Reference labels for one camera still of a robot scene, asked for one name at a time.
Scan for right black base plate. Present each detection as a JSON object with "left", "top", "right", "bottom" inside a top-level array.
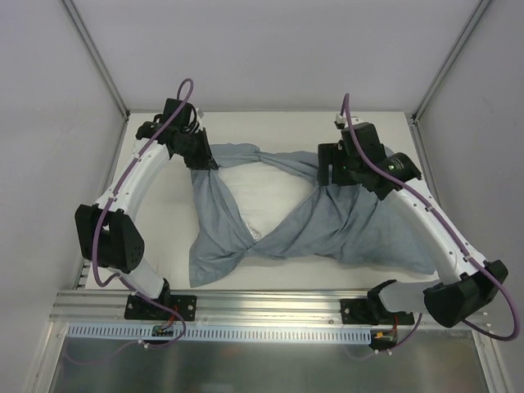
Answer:
[{"left": 340, "top": 298, "right": 415, "bottom": 326}]

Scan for grey-blue pillowcase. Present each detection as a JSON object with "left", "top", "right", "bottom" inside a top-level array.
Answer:
[{"left": 189, "top": 144, "right": 435, "bottom": 287}]

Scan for white slotted cable duct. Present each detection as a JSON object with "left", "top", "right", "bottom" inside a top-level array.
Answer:
[{"left": 67, "top": 323, "right": 372, "bottom": 346}]

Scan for purple cable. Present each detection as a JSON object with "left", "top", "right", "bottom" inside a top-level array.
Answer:
[
  {"left": 92, "top": 79, "right": 196, "bottom": 361},
  {"left": 340, "top": 93, "right": 522, "bottom": 357}
]

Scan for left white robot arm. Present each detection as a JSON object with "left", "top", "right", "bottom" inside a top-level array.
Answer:
[{"left": 75, "top": 98, "right": 219, "bottom": 319}]

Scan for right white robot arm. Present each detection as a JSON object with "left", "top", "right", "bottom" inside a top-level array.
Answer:
[{"left": 318, "top": 115, "right": 508, "bottom": 328}]

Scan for aluminium mounting rail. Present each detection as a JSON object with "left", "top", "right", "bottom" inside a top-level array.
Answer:
[{"left": 49, "top": 289, "right": 365, "bottom": 328}]

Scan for white pillow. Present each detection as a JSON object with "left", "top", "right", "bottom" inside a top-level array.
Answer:
[{"left": 220, "top": 159, "right": 320, "bottom": 242}]

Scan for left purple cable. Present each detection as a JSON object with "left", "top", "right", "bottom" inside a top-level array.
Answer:
[{"left": 92, "top": 79, "right": 196, "bottom": 361}]

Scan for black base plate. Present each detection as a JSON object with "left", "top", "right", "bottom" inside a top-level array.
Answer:
[
  {"left": 124, "top": 292, "right": 197, "bottom": 322},
  {"left": 340, "top": 298, "right": 415, "bottom": 326}
]

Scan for left aluminium frame post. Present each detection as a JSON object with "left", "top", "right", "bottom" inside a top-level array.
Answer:
[{"left": 59, "top": 0, "right": 130, "bottom": 120}]

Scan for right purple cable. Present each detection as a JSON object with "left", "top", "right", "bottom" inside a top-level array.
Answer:
[{"left": 340, "top": 93, "right": 522, "bottom": 357}]

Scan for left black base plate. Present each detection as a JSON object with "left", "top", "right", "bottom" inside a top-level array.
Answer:
[{"left": 124, "top": 292, "right": 197, "bottom": 322}]

